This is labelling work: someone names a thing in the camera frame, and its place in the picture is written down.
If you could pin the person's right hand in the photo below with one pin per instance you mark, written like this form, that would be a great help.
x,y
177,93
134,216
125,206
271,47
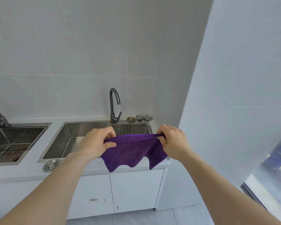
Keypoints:
x,y
175,144

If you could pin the person's left hand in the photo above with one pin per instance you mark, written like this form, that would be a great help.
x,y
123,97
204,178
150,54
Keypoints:
x,y
96,141

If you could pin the person's right fingers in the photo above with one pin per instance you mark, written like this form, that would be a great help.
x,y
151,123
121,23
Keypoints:
x,y
162,133

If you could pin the person's left thumb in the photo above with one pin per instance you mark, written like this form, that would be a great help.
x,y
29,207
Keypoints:
x,y
110,145

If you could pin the purple cloth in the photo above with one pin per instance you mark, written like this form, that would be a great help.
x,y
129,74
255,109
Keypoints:
x,y
133,151

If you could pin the person's right forearm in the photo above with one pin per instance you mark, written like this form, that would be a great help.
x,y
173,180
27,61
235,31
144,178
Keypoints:
x,y
227,194

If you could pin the person's left forearm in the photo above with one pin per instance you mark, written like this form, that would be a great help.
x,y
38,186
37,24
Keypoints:
x,y
42,192

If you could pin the steel sink strainer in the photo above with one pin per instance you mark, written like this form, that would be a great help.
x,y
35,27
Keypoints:
x,y
148,117
139,118

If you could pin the stainless steel sink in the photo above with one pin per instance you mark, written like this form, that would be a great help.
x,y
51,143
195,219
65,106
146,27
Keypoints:
x,y
13,144
80,139

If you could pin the brass sink strainer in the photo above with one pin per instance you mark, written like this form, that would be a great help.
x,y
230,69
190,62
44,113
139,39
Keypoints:
x,y
131,119

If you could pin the black gooseneck faucet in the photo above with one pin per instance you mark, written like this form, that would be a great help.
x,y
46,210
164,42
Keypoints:
x,y
114,106

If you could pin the white cabinet door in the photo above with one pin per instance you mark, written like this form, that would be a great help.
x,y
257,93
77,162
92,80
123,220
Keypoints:
x,y
135,189
91,196

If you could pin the round steel sink plug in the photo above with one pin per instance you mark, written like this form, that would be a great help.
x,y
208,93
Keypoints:
x,y
51,165

